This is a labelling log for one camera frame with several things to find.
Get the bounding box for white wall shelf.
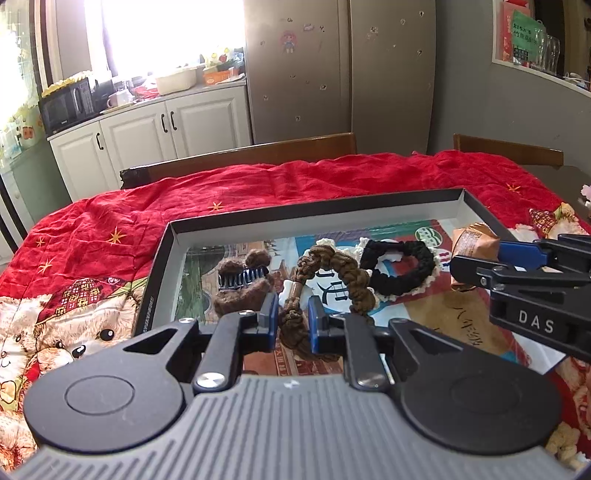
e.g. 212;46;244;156
492;1;590;95

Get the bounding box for stainless steel refrigerator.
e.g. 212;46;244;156
243;0;436;155

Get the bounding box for green card on shelf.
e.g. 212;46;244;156
511;11;546;65

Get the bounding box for black and cream scrunchie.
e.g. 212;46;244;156
351;238;443;303

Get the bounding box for wooden chair back right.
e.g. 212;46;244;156
453;133;564;168

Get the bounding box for black shallow tray box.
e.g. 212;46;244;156
133;189;565;373

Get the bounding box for black microwave oven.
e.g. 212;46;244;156
39;78;98;136

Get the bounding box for wooden chair back left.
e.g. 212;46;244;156
119;132;358;189

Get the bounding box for white kitchen cabinet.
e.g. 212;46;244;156
49;79;252;201

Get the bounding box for brown braided scrunchie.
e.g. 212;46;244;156
279;239;379;362

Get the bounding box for red printed blanket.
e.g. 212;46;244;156
1;150;573;479

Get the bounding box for wooden chair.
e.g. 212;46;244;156
119;132;358;189
453;133;564;168

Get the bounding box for brown triangular paper packet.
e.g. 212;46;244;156
451;222;501;261

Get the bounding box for brown fuzzy bear hair clip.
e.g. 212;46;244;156
212;249;274;318

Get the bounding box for white tub on counter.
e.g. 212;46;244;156
155;68;197;96

